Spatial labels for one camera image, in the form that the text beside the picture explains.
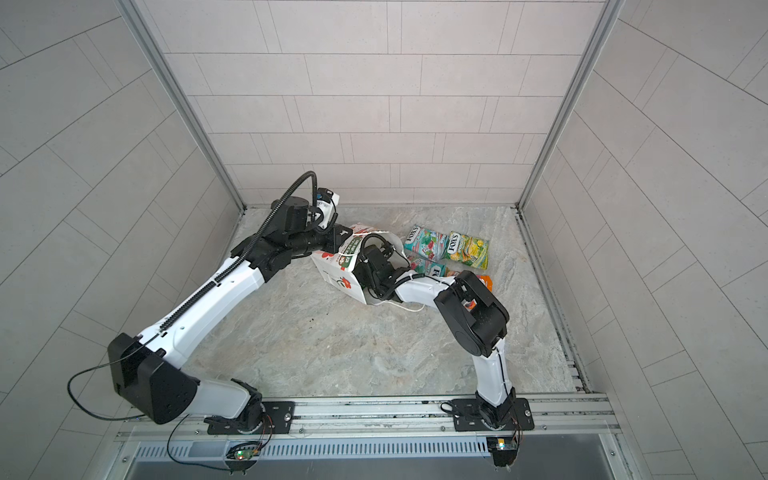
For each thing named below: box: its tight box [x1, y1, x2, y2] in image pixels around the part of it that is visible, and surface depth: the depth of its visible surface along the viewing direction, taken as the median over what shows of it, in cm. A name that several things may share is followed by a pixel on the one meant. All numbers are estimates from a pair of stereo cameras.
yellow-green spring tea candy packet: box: [445, 231, 490, 270], surface depth 102 cm
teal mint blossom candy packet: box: [404, 224, 449, 262], surface depth 105 cm
